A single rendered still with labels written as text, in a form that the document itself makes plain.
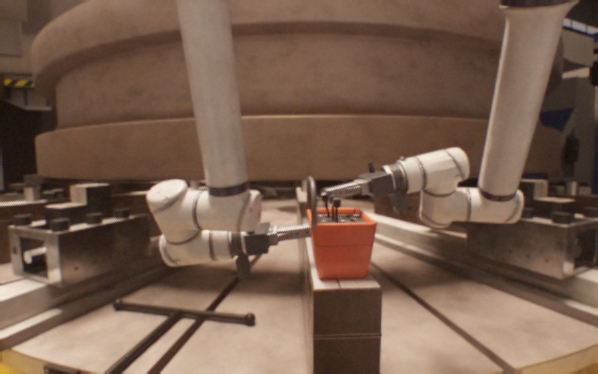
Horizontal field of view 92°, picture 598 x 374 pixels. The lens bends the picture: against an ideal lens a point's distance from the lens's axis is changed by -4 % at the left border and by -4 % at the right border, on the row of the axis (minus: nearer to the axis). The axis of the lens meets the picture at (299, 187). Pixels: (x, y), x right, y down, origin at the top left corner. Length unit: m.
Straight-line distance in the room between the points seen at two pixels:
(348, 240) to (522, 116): 0.43
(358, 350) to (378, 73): 1.22
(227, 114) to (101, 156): 1.26
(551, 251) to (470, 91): 0.87
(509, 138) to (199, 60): 0.64
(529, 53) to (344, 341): 0.64
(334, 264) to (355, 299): 0.08
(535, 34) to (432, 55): 1.07
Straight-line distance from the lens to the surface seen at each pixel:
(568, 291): 1.69
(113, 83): 1.97
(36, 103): 4.66
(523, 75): 0.72
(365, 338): 0.69
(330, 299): 0.64
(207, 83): 0.57
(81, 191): 1.65
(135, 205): 2.73
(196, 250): 0.75
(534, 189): 1.72
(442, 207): 0.87
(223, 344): 1.19
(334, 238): 0.63
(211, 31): 0.57
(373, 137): 1.34
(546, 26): 0.70
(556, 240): 1.57
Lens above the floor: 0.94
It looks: 5 degrees down
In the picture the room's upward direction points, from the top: 1 degrees counter-clockwise
